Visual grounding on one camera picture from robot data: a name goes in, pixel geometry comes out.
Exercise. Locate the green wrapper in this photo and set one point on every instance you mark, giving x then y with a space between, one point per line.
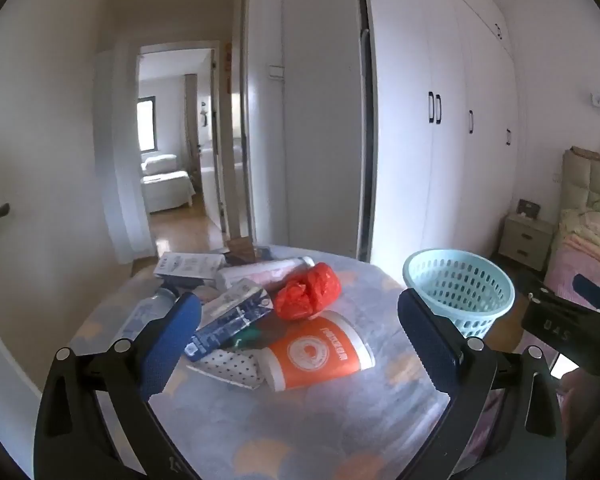
247 340

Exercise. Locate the small dark frame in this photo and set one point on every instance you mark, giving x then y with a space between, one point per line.
528 208

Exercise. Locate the white wall switch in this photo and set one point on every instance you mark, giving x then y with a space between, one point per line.
276 72

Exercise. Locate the white and pink bottle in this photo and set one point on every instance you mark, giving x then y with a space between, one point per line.
260 275

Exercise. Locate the red plastic bag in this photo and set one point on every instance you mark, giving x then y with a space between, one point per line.
305 292

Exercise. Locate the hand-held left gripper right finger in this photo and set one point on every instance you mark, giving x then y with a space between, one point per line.
425 335

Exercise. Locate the beige nightstand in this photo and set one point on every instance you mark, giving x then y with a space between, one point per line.
525 240

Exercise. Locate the clear plastic water bottle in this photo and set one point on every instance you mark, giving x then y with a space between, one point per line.
147 310

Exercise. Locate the white polka dot packet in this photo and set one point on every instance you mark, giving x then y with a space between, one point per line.
230 367

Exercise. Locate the white bed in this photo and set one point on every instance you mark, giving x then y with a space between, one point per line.
167 185

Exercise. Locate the brown cardboard box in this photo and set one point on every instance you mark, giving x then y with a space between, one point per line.
242 249

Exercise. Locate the window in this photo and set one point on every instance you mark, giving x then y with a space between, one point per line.
146 125

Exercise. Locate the orange paper cup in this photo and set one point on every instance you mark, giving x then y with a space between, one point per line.
320 355

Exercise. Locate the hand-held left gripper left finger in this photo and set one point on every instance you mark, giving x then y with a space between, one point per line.
172 340

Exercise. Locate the bed with pink bedding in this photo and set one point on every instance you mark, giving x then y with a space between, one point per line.
575 270

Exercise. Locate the white printed box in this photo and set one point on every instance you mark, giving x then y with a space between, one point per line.
190 265

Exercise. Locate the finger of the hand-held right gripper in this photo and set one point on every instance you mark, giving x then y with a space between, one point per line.
592 292

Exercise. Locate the white wardrobe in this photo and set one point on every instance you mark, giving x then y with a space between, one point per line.
405 160

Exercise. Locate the blue and white carton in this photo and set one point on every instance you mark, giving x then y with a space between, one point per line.
230 320

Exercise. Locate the pile of folded bedding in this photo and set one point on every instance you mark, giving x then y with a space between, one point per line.
595 225

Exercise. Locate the light blue plastic basket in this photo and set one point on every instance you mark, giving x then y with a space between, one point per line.
460 280

